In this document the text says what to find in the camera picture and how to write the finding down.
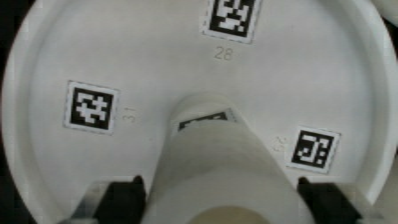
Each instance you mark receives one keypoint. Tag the white round table top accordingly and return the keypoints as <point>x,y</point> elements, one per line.
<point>116,56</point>

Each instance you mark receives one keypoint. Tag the white cylindrical table leg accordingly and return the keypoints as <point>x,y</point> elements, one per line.
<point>219,185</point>

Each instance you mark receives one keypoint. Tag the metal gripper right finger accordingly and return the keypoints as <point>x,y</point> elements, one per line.
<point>336,203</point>

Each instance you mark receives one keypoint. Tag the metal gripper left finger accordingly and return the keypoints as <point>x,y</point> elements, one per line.
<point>112,203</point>

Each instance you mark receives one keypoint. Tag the white cross-shaped table base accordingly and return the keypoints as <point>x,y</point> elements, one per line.
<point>388,9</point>

